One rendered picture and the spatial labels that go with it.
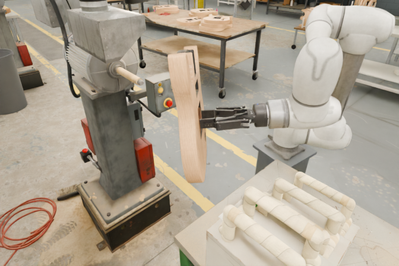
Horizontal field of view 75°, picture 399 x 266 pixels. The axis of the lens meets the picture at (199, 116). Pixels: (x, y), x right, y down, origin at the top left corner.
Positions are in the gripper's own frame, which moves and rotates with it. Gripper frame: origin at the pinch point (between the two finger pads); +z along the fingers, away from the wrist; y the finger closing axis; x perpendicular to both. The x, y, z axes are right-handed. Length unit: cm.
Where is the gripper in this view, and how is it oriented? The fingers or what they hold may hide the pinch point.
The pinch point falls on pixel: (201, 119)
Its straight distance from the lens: 83.3
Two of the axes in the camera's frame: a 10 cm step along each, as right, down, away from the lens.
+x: -1.0, -9.3, -3.6
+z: -9.9, 0.7, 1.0
